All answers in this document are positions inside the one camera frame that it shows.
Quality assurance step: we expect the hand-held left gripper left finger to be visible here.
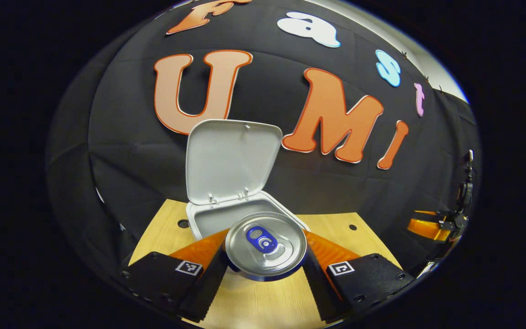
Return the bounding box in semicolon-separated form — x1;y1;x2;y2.
119;228;234;323

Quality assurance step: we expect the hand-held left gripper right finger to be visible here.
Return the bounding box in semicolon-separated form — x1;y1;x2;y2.
302;228;415;324

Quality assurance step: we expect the silver blue pop can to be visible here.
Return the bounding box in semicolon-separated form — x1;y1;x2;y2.
225;212;308;282

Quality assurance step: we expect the white desktop garbage bin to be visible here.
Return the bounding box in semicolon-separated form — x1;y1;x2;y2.
185;119;310;243

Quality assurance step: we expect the wooden desktop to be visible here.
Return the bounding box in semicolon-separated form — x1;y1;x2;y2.
128;199;403;329

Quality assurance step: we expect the white printed panel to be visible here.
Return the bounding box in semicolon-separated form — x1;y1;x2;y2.
416;261;438;278

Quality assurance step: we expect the black backdrop cloth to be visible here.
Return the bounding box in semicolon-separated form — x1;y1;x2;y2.
45;0;481;279

